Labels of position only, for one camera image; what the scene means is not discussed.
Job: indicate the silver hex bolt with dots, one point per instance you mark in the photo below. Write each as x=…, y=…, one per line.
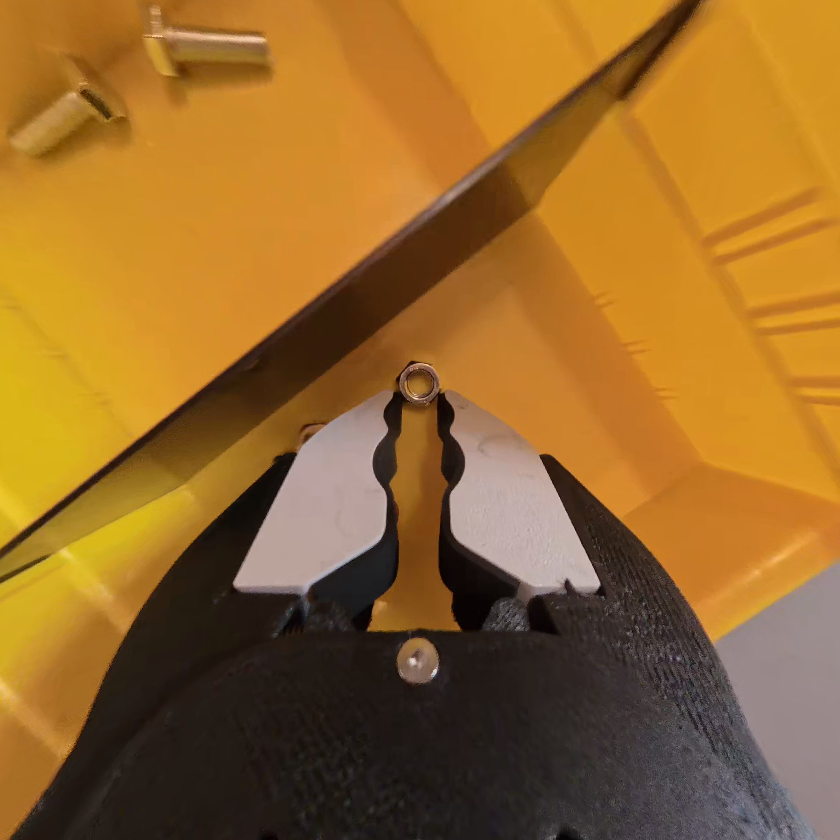
x=216, y=47
x=52, y=121

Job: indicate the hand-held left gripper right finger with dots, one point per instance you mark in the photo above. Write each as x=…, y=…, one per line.
x=518, y=518

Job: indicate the yellow plastic bin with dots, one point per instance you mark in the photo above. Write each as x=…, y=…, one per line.
x=197, y=229

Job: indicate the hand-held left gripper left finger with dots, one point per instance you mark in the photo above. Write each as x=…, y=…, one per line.
x=321, y=512

